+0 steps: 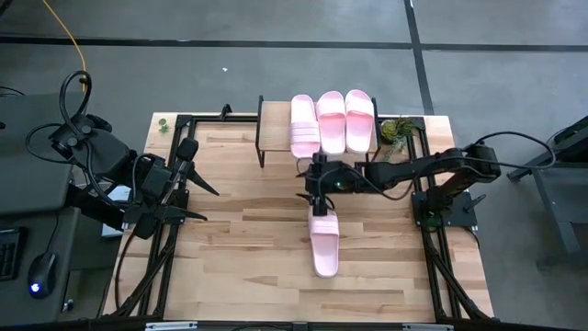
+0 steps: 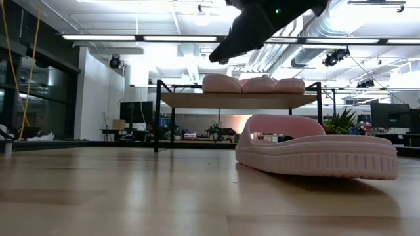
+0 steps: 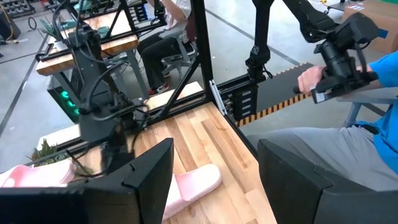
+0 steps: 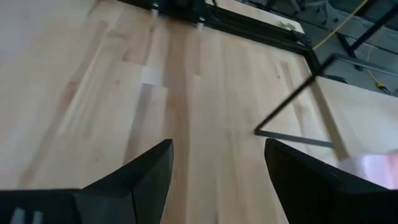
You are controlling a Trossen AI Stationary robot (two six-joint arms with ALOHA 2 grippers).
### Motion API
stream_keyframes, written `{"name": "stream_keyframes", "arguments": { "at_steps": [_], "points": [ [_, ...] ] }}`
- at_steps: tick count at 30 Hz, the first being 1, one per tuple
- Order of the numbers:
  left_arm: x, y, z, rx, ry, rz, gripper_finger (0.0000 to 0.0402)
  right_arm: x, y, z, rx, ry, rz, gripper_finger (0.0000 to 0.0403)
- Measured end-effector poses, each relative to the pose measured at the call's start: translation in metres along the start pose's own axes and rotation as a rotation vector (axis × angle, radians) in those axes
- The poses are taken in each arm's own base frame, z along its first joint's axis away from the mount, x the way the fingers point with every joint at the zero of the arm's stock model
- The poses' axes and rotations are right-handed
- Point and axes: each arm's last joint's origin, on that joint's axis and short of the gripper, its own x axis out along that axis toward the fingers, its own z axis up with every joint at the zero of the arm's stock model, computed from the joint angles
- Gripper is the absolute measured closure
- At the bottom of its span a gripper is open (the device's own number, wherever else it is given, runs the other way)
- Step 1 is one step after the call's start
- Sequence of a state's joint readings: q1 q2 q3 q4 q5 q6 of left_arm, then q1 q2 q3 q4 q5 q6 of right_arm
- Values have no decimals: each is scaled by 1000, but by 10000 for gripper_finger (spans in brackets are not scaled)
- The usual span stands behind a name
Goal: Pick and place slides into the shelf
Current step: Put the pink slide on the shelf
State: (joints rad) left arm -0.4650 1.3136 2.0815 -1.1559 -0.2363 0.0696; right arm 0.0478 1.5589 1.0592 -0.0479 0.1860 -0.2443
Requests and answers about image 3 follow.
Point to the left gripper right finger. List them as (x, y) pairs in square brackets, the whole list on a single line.
[(286, 183)]

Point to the computer with green lights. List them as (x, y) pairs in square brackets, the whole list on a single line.
[(66, 102)]

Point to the person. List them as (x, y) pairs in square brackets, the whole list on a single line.
[(342, 149), (155, 53)]

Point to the black control box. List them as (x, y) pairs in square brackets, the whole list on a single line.
[(245, 102)]

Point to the wooden workbench with black frame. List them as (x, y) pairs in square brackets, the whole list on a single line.
[(121, 43)]

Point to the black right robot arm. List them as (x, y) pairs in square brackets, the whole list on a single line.
[(90, 62)]

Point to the grey metal chair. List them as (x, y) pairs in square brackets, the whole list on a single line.
[(367, 99)]

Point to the large cardboard box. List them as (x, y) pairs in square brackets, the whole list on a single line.
[(388, 15)]

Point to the black aluminium rig frame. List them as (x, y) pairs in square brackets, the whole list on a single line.
[(202, 46)]

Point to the green spiky potted plant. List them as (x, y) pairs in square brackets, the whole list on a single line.
[(46, 149)]

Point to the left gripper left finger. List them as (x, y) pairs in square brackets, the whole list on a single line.
[(155, 180)]

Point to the pink rubber slide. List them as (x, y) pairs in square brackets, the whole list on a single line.
[(46, 175), (199, 183)]

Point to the black floor mat striped edge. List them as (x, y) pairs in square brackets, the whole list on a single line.
[(280, 90)]

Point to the grey office chair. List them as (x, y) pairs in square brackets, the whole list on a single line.
[(183, 53)]

